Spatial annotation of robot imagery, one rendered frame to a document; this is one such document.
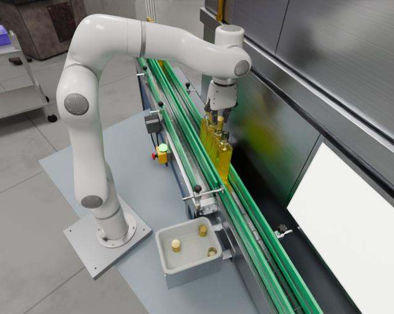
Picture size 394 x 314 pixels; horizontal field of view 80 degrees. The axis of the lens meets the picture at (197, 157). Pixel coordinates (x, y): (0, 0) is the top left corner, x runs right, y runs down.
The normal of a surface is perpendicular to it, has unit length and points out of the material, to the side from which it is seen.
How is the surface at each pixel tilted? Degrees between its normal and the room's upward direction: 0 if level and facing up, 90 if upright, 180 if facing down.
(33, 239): 0
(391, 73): 90
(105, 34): 72
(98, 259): 4
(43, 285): 0
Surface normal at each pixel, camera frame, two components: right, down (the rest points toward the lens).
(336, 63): -0.94, 0.22
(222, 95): 0.29, 0.69
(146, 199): 0.03, -0.70
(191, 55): -0.51, 0.48
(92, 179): 0.44, 0.22
